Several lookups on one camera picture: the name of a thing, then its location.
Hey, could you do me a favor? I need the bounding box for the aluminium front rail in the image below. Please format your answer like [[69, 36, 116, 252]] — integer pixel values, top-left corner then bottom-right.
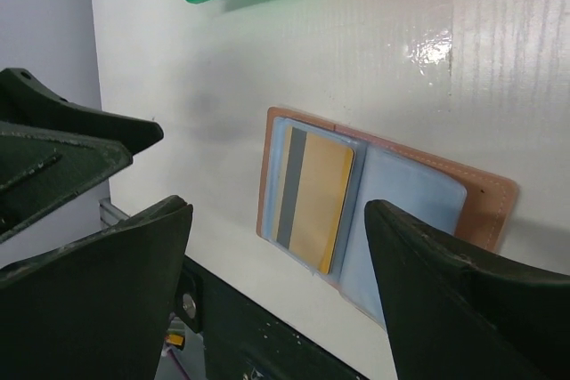
[[99, 198, 129, 230]]

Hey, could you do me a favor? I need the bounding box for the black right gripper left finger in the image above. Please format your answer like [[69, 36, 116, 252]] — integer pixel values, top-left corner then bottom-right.
[[1, 196, 193, 379]]

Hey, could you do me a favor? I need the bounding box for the gold card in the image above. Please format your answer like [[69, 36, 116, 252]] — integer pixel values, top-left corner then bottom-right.
[[264, 120, 358, 274]]

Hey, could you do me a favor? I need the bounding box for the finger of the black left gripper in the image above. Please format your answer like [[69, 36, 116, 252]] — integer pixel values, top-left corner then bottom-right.
[[1, 68, 164, 162], [1, 121, 133, 242]]

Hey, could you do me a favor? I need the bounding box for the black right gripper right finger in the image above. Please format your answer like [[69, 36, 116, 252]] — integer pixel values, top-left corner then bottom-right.
[[364, 200, 569, 379]]

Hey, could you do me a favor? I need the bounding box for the brown leather card holder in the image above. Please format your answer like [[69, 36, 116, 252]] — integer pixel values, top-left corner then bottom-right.
[[256, 107, 518, 323]]

